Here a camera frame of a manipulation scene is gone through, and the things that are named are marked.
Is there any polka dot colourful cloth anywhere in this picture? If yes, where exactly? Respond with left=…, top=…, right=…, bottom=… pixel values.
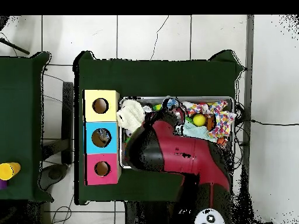
left=186, top=100, right=238, bottom=139

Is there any cream knitted cloth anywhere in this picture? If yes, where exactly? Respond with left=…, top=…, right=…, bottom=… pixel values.
left=116, top=99, right=147, bottom=132

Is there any wooden box with three holes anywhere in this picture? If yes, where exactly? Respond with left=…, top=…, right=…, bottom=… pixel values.
left=83, top=89, right=121, bottom=186

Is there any yellow smooth ball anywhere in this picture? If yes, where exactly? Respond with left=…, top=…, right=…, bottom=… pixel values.
left=193, top=114, right=207, bottom=127

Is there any mint green fuzzy cloth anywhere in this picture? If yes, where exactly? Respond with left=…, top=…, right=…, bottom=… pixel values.
left=182, top=122, right=217, bottom=142

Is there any black upright panel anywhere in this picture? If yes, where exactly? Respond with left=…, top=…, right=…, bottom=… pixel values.
left=61, top=81, right=75, bottom=165

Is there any grey round floor base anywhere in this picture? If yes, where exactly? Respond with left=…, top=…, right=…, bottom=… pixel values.
left=46, top=164, right=68, bottom=184

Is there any dark green side table cloth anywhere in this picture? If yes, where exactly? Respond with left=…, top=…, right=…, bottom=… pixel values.
left=0, top=51, right=53, bottom=202

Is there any yellow plastic cup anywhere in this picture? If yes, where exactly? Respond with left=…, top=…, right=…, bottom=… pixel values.
left=0, top=162, right=22, bottom=181

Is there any shallow wire mesh bin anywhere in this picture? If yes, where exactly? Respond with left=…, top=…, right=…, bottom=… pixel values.
left=119, top=96, right=235, bottom=169

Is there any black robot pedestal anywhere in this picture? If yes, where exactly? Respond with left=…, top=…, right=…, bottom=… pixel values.
left=123, top=200, right=180, bottom=224

